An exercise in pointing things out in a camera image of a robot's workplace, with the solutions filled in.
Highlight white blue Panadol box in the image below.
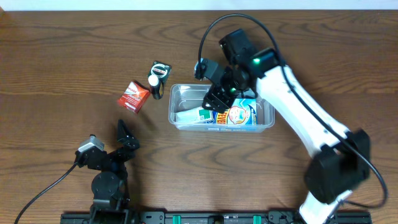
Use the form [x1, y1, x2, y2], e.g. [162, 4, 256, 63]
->
[175, 106, 214, 124]

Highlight blue Kool Fever box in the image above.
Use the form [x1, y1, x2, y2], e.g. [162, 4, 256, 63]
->
[210, 98, 257, 125]

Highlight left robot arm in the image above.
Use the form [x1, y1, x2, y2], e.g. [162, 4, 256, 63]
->
[75, 119, 139, 224]

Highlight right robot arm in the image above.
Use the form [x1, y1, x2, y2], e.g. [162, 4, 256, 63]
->
[195, 29, 371, 223]

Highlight clear plastic container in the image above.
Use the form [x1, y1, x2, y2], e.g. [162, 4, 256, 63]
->
[169, 84, 275, 133]

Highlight red Panadol box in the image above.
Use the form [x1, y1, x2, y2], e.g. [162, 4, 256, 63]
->
[117, 82, 150, 114]

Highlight dark green small box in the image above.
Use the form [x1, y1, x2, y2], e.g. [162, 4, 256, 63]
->
[147, 61, 172, 85]

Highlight left black cable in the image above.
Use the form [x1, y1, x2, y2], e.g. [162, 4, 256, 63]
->
[14, 161, 78, 224]

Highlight black cable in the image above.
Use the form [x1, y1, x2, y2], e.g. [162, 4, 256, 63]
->
[198, 12, 389, 208]
[14, 161, 78, 224]

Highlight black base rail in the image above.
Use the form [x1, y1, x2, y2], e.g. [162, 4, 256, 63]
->
[60, 210, 373, 224]

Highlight right black cable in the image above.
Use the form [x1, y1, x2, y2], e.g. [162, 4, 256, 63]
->
[198, 12, 389, 208]

